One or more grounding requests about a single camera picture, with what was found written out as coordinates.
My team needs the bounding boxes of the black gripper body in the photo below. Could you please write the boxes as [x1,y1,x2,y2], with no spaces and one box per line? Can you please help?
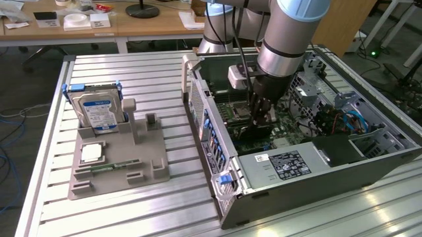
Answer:
[251,73,294,101]

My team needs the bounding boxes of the graphics card with metal bracket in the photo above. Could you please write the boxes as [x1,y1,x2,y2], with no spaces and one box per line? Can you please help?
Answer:
[230,122,276,144]

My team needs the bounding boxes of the CPU socket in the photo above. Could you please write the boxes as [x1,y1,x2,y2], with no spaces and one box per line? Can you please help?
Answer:
[230,101,254,119]

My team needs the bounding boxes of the installed black RAM stick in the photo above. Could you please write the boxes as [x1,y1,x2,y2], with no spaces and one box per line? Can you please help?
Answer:
[227,120,254,129]

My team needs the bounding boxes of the green motherboard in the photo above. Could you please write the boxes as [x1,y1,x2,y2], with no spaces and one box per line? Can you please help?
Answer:
[211,86,316,154]

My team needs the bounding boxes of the metal disk bay cage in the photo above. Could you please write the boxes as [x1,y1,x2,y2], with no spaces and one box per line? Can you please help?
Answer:
[287,71,334,119]

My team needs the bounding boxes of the grey power supply unit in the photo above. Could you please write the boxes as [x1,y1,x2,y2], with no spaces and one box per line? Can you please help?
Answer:
[236,142,331,191]

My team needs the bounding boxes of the wooden cabinet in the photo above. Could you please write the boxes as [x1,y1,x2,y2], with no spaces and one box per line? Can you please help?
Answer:
[311,0,378,57]

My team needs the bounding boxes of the dark grey open PC case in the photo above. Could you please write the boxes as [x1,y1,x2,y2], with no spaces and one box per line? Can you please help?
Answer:
[182,45,422,230]

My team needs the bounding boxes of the white paper stack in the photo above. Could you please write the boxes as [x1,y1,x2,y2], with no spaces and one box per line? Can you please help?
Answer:
[179,11,206,30]

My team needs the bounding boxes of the brown cardboard box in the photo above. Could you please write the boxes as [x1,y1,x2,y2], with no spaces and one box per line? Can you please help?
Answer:
[191,0,208,18]

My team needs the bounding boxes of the hard disk in blue caddy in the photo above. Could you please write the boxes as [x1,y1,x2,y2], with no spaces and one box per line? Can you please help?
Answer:
[61,82,128,135]

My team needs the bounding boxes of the green RAM stick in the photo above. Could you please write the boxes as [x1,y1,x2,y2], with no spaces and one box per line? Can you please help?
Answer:
[91,160,139,173]

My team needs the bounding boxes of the black round lamp base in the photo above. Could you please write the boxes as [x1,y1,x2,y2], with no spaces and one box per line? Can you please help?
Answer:
[124,0,160,19]

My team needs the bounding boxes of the grey parts rack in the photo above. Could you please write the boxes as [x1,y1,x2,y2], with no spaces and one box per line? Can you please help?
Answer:
[67,98,171,200]

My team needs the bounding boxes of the silver CPU chip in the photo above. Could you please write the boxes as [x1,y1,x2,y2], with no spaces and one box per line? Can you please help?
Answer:
[80,144,104,163]

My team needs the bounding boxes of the plain white labelled box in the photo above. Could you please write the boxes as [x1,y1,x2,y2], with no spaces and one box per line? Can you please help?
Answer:
[89,12,112,29]

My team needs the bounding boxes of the white box with tape roll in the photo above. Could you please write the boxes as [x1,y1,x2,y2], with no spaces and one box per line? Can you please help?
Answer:
[63,13,93,32]

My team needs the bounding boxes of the wooden desk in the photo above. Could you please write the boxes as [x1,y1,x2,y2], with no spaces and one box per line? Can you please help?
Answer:
[0,0,271,47]

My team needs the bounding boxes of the white box with black lid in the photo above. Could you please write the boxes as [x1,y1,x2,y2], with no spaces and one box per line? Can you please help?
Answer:
[33,11,61,29]

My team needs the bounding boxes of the clear plastic bag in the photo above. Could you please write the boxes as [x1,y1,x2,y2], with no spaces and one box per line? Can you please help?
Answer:
[0,6,31,23]

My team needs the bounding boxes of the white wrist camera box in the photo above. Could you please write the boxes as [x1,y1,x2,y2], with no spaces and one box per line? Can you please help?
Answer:
[227,64,255,90]

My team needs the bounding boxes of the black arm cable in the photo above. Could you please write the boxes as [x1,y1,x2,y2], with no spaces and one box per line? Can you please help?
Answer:
[230,0,255,99]

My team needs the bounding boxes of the red orange wire bundle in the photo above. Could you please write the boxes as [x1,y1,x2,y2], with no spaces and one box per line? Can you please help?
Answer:
[331,115,347,134]

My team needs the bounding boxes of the blue wire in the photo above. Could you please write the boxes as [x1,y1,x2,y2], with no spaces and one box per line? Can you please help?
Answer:
[342,111,370,134]

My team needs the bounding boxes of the white table frame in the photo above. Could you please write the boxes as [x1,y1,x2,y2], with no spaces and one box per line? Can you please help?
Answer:
[361,0,422,68]

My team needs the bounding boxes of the white floor cable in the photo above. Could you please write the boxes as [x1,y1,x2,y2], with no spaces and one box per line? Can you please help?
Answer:
[0,103,52,119]

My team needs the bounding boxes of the blue floor cable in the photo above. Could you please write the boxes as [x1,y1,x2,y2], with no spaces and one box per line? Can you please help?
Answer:
[0,116,25,214]

